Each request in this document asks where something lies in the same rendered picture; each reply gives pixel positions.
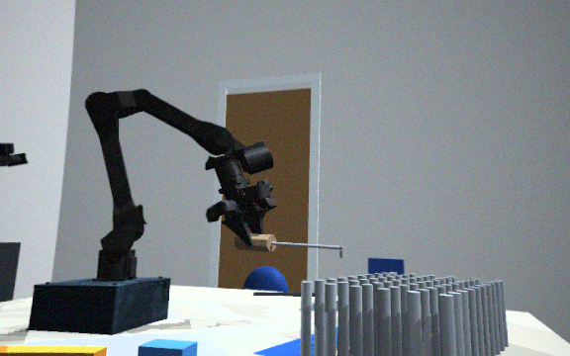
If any blue tape strip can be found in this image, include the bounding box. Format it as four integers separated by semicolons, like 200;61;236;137
253;334;315;356

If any blue cube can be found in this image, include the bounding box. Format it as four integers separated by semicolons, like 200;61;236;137
138;339;198;356

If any orange rectangular bar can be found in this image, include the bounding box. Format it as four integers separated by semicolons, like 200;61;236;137
0;345;108;356

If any brown wooden tool handle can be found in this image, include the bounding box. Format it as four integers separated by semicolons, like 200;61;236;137
235;233;343;257

